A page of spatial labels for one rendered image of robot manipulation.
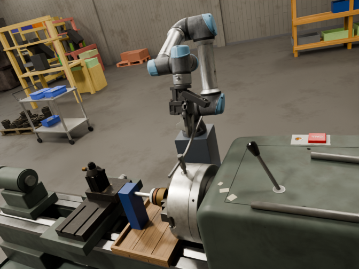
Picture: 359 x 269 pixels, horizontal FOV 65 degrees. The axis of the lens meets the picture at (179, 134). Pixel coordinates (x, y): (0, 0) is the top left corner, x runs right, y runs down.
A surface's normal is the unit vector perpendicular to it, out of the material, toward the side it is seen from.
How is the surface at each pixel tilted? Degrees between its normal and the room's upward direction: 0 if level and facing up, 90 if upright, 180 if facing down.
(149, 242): 0
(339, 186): 0
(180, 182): 25
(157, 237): 0
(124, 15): 90
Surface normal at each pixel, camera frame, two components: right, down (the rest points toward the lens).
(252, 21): -0.31, 0.48
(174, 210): -0.46, 0.00
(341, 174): -0.22, -0.88
